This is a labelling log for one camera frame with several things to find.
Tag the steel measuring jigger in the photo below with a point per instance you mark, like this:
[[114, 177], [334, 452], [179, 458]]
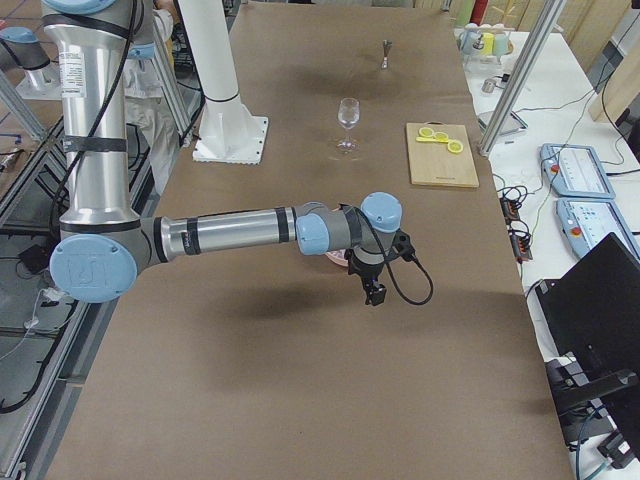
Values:
[[386, 46]]

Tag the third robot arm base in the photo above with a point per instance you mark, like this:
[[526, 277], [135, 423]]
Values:
[[21, 50]]

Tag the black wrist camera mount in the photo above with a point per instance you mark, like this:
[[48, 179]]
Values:
[[403, 242]]

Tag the small steel weight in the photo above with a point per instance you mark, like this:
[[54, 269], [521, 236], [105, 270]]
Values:
[[489, 86]]

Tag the blue teach pendant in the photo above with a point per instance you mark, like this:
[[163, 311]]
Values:
[[586, 221], [575, 171]]

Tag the lemon slice near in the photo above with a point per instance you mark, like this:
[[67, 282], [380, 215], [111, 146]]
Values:
[[454, 146]]

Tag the wooden cutting board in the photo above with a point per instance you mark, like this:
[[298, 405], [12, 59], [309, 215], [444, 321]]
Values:
[[431, 164]]

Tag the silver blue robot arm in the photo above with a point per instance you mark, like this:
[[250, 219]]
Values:
[[104, 243]]

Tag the lemon slice far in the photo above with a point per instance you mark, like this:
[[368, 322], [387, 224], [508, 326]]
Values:
[[426, 132]]

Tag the aluminium frame post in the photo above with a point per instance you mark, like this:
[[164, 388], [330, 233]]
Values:
[[529, 54]]

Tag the upper blue teach pendant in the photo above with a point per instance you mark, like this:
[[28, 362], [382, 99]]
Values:
[[575, 171]]

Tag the lower blue teach pendant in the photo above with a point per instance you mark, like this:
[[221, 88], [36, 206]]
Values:
[[586, 221]]

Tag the lemon slice middle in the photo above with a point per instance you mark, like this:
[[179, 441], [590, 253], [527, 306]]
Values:
[[441, 137]]

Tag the lemon slice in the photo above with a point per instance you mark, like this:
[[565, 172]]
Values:
[[426, 132], [454, 146], [441, 137]]

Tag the pink bowl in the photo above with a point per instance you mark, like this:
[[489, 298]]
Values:
[[337, 257]]

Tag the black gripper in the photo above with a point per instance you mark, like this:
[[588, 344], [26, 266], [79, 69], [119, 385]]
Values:
[[364, 273]]

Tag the white camera mast base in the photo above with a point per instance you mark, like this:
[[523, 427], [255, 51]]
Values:
[[228, 132]]

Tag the black power strip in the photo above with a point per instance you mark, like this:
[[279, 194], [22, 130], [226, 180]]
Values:
[[518, 231]]

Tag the clear wine glass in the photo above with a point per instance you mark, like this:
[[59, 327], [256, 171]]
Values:
[[348, 116]]

